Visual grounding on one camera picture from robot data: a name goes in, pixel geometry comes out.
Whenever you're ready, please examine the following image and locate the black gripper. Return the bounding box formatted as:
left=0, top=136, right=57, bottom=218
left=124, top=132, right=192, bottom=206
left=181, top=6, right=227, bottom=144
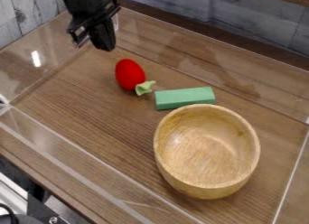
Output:
left=65, top=0, right=120, bottom=51

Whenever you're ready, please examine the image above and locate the red plush fruit green stem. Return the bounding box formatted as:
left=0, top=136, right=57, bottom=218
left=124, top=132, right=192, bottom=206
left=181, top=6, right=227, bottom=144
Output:
left=114, top=59, right=155, bottom=96

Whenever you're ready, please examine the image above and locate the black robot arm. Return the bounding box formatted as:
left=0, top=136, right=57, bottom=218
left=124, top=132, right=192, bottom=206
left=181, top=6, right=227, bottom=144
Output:
left=62, top=0, right=120, bottom=51

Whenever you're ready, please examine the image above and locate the green rectangular block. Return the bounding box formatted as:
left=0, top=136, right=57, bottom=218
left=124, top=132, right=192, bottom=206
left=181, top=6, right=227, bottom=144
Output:
left=153, top=87, right=216, bottom=110

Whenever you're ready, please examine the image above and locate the wooden bowl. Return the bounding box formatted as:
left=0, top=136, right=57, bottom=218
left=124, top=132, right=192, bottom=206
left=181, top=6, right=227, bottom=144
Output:
left=153, top=104, right=260, bottom=200

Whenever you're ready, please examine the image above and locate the black equipment under table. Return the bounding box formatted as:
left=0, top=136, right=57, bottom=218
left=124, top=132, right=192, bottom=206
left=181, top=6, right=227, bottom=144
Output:
left=0, top=191, right=69, bottom=224

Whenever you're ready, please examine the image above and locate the clear acrylic tray enclosure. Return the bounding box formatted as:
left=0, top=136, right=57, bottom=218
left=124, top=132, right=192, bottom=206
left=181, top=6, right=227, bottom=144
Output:
left=0, top=8, right=309, bottom=224

